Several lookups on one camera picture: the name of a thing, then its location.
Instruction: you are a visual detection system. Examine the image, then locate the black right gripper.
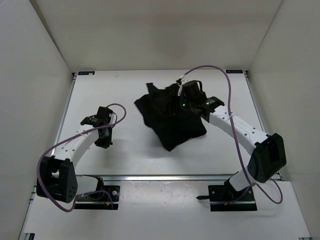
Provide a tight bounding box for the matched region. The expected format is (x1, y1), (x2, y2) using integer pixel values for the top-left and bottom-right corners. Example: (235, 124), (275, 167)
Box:
(164, 93), (195, 118)

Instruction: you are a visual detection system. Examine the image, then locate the black pleated skirt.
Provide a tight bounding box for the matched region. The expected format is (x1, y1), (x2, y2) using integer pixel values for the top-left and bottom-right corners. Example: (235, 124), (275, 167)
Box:
(134, 82), (207, 152)

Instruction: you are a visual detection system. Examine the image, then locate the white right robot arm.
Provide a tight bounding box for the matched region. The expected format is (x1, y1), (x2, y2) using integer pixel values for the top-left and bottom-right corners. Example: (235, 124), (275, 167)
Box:
(180, 96), (287, 200)

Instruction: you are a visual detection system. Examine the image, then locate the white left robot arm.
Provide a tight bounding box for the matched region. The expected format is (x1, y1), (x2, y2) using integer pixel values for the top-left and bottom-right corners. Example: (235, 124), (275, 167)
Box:
(39, 113), (116, 203)

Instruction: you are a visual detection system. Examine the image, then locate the right corner label sticker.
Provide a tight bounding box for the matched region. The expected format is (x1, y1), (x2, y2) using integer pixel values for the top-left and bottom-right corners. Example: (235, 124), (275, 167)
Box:
(225, 69), (243, 74)

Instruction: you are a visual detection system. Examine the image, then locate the corner label sticker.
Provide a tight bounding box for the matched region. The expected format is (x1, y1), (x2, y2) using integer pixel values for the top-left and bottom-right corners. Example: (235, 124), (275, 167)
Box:
(77, 71), (95, 76)
(225, 69), (243, 74)

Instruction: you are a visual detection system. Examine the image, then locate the left corner label sticker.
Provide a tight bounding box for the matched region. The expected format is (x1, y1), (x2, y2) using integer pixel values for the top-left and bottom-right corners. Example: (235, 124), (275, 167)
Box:
(77, 71), (95, 76)

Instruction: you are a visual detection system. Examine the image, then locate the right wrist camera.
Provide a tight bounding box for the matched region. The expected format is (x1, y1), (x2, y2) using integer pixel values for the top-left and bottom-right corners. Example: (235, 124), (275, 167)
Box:
(181, 80), (203, 98)

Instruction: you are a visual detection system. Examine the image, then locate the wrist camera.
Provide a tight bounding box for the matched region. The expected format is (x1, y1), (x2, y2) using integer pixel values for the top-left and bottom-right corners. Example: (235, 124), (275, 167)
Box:
(96, 106), (114, 125)
(181, 80), (203, 98)

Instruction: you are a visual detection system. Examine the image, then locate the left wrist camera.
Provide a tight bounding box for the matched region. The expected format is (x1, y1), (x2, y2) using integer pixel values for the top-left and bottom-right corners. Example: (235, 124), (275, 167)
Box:
(96, 106), (114, 125)

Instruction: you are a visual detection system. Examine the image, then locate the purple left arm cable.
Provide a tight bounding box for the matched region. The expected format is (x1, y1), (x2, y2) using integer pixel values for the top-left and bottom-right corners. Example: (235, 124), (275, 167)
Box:
(36, 103), (128, 213)

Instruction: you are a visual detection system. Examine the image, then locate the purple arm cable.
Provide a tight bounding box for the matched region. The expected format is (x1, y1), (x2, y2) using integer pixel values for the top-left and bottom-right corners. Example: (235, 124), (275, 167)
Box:
(36, 103), (128, 213)
(176, 64), (284, 207)

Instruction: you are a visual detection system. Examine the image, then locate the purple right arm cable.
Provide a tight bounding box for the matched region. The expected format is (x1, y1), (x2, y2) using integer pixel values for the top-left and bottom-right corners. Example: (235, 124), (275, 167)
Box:
(176, 64), (284, 207)

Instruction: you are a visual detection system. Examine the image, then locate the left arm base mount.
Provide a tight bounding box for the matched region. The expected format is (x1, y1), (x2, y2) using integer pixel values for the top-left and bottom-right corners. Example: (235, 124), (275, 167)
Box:
(74, 175), (121, 210)

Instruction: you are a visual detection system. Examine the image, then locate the aluminium left table rail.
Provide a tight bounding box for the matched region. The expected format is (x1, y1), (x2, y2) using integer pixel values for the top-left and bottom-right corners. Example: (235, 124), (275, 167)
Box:
(54, 72), (77, 145)

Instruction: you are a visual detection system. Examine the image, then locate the aluminium table rail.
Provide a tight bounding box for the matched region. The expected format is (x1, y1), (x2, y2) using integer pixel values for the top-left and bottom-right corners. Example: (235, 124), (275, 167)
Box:
(54, 72), (77, 145)
(89, 174), (231, 182)

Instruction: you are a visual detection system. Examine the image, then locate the aluminium front table rail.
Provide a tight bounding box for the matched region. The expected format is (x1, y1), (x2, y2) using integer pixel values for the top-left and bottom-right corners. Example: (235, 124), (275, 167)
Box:
(89, 174), (231, 182)

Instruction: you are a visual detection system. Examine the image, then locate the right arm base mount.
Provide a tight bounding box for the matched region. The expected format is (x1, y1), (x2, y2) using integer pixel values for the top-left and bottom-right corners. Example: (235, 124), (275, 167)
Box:
(196, 181), (258, 212)

